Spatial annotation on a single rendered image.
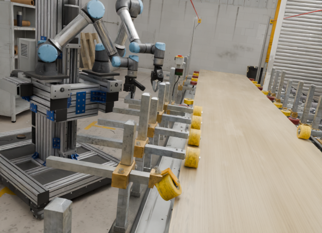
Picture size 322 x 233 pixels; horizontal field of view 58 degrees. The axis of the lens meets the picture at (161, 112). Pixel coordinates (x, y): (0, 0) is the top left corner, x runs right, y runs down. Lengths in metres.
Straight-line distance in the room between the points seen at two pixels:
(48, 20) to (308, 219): 2.09
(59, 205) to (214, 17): 9.45
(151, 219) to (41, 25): 1.73
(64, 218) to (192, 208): 0.52
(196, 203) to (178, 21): 9.05
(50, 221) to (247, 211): 0.66
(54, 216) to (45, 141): 2.13
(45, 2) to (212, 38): 7.78
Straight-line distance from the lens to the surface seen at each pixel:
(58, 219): 0.55
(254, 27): 9.91
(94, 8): 2.04
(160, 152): 1.22
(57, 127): 2.57
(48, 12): 2.45
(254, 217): 1.01
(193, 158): 1.19
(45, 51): 2.02
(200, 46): 9.81
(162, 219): 1.39
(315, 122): 2.40
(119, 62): 2.13
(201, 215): 0.95
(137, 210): 1.29
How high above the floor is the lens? 1.43
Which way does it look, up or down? 16 degrees down
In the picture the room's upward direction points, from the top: 7 degrees clockwise
